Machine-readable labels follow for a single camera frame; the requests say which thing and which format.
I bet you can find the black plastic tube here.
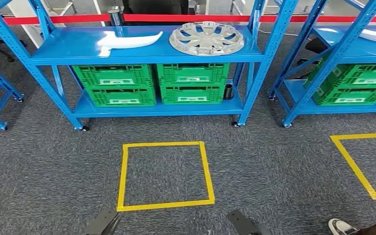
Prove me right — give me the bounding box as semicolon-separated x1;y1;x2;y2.
223;83;235;100

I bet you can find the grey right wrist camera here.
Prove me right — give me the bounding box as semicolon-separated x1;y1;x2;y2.
225;209;273;235

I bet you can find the silver wheel hubcap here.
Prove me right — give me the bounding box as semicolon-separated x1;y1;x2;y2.
168;21;245;57

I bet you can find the chrome barrier post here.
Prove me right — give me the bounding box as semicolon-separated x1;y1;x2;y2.
107;9;125;27

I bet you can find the black chair base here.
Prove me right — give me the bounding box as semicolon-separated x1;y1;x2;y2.
296;36;330;80

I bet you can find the white desk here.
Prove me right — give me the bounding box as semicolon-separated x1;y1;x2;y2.
6;0;67;48

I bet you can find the yellow floor tape square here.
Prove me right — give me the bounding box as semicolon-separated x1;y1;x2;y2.
116;141;216;212

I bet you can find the red barrier belt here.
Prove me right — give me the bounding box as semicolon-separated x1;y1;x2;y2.
0;14;111;27
123;13;376;24

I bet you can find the green plastic crate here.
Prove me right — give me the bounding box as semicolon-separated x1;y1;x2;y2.
71;64;155;91
304;62;376;90
156;63;231;88
159;85;225;105
311;85;376;107
86;87;157;107

